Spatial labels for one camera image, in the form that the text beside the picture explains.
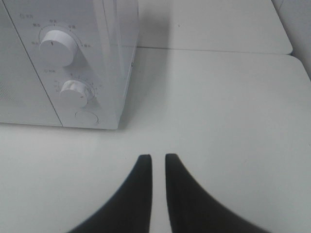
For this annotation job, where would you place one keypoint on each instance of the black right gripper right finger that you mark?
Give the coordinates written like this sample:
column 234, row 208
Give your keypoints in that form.
column 193, row 210

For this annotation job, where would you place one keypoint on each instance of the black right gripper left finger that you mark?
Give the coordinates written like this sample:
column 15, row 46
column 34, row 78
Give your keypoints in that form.
column 129, row 209

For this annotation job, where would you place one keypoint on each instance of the round white door release button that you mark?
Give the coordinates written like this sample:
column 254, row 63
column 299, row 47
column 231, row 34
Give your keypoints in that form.
column 86, row 118

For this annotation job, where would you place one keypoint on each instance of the white microwave door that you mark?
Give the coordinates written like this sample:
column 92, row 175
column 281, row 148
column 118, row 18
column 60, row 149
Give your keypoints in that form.
column 23, row 96

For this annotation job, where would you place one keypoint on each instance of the white microwave knob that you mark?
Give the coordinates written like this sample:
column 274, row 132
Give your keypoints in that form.
column 58, row 47
column 76, row 94

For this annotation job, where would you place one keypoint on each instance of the white microwave oven body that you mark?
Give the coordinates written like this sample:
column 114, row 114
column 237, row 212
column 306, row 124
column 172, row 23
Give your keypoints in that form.
column 106, row 32

